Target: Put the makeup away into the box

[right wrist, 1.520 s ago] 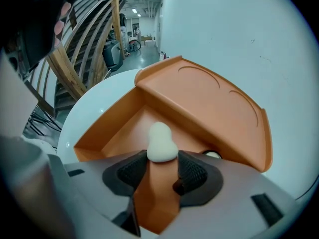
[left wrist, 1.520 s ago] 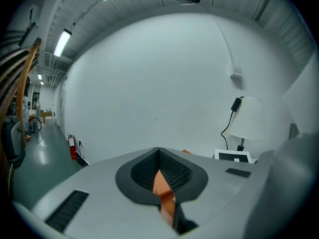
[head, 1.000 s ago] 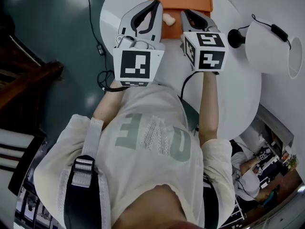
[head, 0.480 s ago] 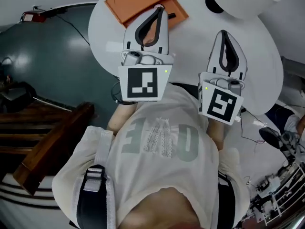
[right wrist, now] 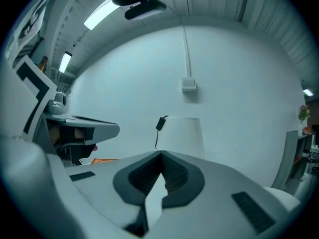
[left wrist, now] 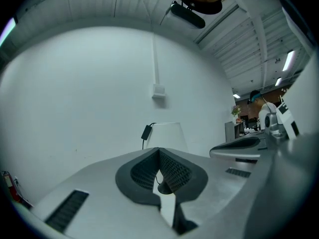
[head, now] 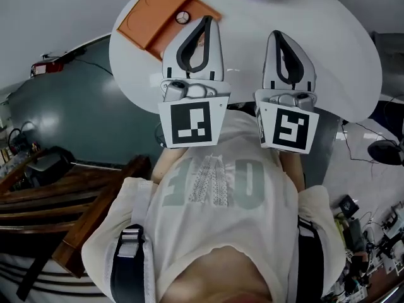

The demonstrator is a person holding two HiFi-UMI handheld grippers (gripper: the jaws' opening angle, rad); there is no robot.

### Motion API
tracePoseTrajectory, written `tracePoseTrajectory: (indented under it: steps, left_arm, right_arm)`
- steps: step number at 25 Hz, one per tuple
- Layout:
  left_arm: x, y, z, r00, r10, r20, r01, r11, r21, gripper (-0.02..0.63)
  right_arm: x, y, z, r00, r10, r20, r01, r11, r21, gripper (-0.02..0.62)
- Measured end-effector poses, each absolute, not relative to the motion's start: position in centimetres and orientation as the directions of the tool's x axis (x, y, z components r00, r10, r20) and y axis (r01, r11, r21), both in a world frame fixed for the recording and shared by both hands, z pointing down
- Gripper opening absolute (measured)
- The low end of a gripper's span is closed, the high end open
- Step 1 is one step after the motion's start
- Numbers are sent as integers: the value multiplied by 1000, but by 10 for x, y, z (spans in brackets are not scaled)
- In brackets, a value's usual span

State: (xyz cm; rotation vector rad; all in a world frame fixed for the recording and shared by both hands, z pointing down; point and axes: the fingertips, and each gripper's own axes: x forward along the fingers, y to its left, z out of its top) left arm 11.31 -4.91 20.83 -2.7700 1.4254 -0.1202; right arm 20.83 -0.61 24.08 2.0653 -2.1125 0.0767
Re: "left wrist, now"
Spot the gray cabinet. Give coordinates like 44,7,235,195
225,121,246,143

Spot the flower vase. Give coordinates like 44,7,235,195
231,105,242,123

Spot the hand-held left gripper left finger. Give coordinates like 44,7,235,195
31,147,173,239

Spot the black power adapter with cable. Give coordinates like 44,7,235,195
141,122,157,150

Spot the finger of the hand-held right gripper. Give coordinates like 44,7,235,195
209,136,262,159

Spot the black head camera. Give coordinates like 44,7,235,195
170,2,206,29

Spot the white round table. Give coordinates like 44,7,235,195
152,180,176,228

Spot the red fire extinguisher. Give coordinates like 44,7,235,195
1,170,16,203

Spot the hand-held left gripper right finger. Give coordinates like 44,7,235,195
158,147,260,235

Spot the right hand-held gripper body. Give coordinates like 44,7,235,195
264,101,300,142

